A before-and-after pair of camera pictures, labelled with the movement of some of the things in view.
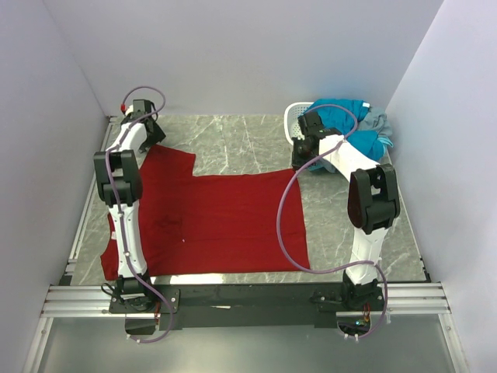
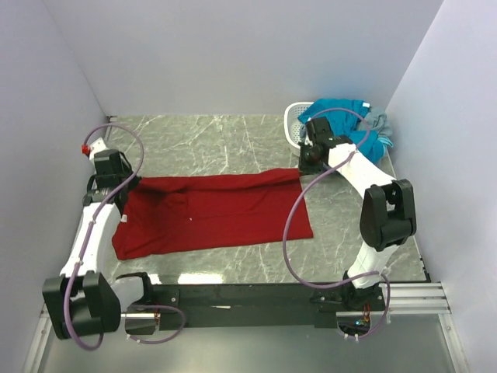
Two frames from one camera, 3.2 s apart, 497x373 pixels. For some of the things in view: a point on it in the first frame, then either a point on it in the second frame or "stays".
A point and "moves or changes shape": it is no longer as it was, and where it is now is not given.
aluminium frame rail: x=92 y=301 stays
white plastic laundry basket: x=292 y=127 stays
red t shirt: x=201 y=224 moves or changes shape
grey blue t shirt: x=376 y=120 stays
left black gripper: x=158 y=136 -> x=126 y=167
